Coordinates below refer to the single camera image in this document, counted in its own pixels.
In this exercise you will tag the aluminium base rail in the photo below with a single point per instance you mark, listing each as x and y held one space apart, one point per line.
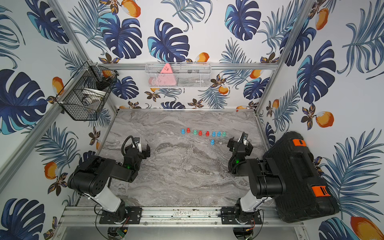
158 217

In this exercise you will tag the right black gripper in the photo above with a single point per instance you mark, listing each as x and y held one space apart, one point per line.
232 144

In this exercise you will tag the black plastic tool case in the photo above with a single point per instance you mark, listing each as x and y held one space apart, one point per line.
307 195

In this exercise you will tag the pink triangular object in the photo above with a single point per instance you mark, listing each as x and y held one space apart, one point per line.
166 77

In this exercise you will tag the white items in wire basket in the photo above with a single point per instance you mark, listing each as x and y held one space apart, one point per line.
92 99

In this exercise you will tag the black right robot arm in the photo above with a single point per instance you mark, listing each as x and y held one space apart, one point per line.
265 179

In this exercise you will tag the clear wall shelf basket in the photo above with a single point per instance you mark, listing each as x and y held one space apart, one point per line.
188 75

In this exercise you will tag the black wire basket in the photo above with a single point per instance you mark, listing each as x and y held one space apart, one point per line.
89 76

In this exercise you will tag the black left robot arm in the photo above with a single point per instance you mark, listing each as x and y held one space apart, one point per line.
91 179

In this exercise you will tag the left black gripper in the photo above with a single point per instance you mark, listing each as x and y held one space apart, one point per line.
144 151

